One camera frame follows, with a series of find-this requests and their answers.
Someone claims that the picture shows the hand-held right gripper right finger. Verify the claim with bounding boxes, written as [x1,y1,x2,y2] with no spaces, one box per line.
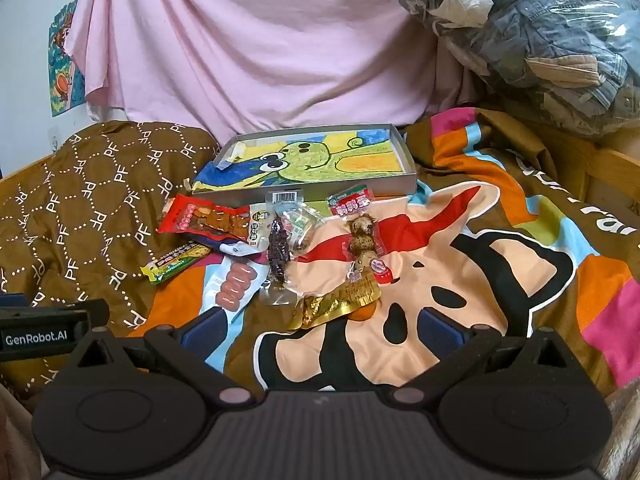
[387,307,577,408]

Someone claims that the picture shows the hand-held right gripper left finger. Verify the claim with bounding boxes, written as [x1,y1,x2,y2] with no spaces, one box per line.
[62,306,257,408]

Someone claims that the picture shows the pink sausage snack packet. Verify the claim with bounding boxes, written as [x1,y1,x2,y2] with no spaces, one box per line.
[200,252,271,314]

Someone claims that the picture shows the green yellow candy bar packet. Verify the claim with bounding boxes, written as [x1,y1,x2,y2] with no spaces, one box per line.
[140,242,213,287]

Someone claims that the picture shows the clear packet of dark snack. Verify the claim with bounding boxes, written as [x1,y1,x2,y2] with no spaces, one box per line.
[259,187,306,307]

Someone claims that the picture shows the red dried tofu snack packet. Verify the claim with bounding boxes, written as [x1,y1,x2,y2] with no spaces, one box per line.
[157,192,273,252]

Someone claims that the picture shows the gold foil snack packet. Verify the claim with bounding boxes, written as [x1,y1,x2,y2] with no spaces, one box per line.
[287,277,384,332]

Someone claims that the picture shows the quail egg snack packet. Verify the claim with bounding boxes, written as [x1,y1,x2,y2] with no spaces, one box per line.
[326,185,396,289]

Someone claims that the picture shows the green white biscuit packet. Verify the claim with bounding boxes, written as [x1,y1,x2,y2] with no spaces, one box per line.
[285,205,321,254]

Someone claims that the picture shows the grey box with cartoon drawing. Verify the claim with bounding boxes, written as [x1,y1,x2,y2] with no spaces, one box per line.
[190,122,418,199]

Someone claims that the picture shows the colourful cartoon printed blanket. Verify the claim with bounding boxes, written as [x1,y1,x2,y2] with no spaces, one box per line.
[125,107,640,397]

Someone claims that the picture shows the brown patterned pillow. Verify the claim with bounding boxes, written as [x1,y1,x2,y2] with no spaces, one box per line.
[0,120,222,398]

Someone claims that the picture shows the mauve cloth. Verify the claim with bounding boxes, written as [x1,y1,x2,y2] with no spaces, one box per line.
[430,35,506,117]

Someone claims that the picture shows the pink bed sheet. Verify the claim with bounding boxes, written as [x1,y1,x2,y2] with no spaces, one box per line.
[65,0,451,133]

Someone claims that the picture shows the clear plastic bag of clothes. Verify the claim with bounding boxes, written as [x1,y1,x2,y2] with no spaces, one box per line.
[392,0,640,137]

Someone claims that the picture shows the cartoon wall poster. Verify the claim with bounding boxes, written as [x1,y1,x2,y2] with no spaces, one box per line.
[47,0,92,118]

